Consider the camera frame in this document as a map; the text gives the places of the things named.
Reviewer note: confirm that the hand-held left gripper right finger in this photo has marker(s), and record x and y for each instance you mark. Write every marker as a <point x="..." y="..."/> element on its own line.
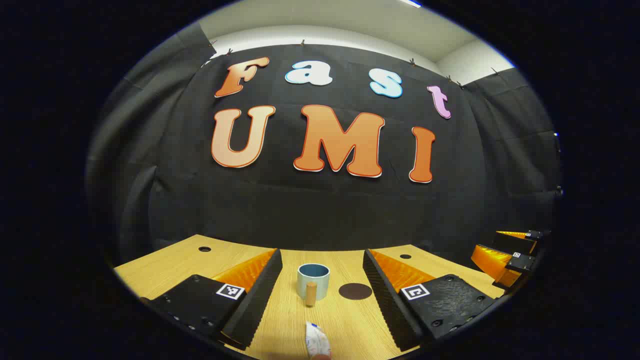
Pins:
<point x="387" y="300"/>

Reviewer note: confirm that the wooden desktop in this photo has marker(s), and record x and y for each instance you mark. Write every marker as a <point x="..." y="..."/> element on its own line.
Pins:
<point x="345" y="325"/>

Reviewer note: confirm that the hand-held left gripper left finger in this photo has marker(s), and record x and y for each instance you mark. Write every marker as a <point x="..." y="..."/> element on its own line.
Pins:
<point x="260" y="295"/>

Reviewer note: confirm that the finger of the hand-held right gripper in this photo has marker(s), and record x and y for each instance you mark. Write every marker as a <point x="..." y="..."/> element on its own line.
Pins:
<point x="515" y="244"/>
<point x="517" y="265"/>

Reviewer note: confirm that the round dark brown coaster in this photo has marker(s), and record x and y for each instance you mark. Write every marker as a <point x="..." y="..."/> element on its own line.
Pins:
<point x="355" y="291"/>

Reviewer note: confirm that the white toothpaste tube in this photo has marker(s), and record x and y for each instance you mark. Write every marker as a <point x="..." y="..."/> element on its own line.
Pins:
<point x="317" y="340"/>

